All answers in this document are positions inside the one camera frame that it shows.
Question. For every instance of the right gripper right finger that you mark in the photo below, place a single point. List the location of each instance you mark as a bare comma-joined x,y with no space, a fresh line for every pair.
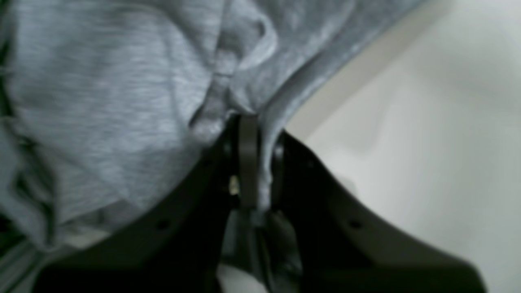
346,248

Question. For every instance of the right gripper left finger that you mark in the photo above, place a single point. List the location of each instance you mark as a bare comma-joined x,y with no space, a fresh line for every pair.
176,246

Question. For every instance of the grey T-shirt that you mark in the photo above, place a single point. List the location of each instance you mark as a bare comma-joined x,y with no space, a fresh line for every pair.
113,101

